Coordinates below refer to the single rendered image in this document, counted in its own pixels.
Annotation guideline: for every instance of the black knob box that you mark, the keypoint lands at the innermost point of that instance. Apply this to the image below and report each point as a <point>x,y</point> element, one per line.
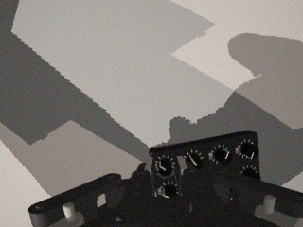
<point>207,154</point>

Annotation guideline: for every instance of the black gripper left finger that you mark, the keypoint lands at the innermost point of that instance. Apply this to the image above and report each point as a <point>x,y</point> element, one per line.
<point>76,206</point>

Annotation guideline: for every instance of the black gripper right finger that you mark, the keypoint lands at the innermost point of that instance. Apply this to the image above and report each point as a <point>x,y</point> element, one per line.
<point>282,206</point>

